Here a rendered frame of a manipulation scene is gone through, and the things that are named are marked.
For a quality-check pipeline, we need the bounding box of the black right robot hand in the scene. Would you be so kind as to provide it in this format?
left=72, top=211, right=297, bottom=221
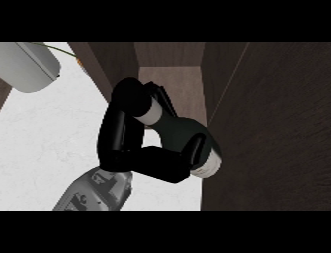
left=96, top=77, right=206, bottom=184

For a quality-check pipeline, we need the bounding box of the brown wooden cabinet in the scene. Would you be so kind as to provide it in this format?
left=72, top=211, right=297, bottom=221
left=66, top=42, right=249, bottom=132

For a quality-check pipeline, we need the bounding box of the thin green plant stem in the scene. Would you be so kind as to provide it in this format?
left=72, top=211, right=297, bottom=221
left=29, top=42, right=84, bottom=67

